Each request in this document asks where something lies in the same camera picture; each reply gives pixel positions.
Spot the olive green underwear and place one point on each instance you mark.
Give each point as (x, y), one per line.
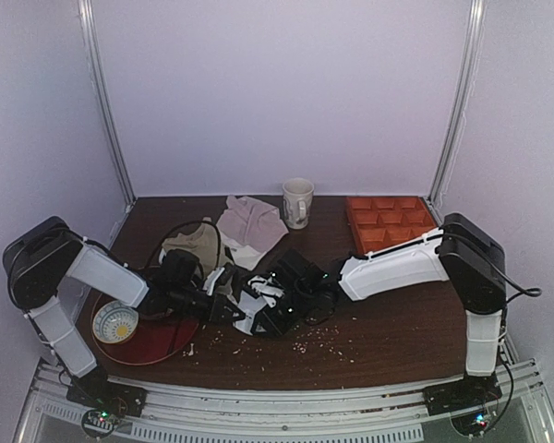
(201, 243)

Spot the pink white underwear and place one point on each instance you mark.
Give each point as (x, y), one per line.
(250, 228)

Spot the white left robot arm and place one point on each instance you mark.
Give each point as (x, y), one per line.
(37, 262)

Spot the aluminium frame post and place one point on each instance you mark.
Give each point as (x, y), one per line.
(465, 83)
(90, 37)

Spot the aluminium front rail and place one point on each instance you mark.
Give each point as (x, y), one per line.
(393, 413)

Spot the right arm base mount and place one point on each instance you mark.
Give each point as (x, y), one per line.
(464, 393)

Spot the round red tray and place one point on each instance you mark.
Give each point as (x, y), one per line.
(155, 340)

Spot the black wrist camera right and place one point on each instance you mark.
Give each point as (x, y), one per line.
(295, 271)

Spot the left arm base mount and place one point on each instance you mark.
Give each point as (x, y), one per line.
(95, 390)

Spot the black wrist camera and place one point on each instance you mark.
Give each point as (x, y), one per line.
(180, 267)
(295, 271)

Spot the white black boxer briefs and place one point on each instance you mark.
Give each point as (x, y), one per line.
(247, 302)

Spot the white ceramic mug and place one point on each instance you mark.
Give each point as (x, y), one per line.
(297, 199)

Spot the right aluminium frame post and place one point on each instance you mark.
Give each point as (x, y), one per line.
(465, 83)

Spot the left aluminium frame post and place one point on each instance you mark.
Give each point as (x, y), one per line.
(90, 37)

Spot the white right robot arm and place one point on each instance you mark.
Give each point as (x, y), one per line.
(458, 252)

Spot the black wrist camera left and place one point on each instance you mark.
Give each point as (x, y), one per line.
(180, 267)

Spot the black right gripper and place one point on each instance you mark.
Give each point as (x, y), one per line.
(268, 318)

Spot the blue white patterned bowl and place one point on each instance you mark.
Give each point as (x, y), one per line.
(115, 323)

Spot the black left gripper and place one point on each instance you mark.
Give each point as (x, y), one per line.
(218, 309)

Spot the orange compartment tray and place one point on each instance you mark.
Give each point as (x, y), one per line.
(380, 222)

